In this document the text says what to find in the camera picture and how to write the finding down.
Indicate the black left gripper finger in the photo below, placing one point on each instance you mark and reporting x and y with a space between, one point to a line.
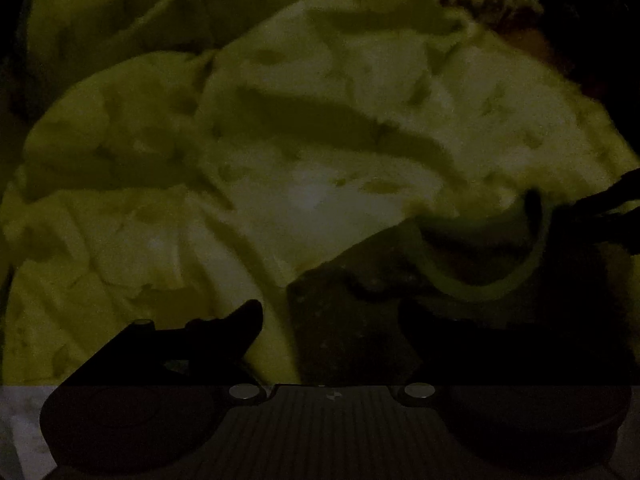
146 403

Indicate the dark polka dot garment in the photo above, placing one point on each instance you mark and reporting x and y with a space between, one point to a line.
534 297

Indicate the floral print duvet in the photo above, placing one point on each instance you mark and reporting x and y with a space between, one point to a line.
210 151

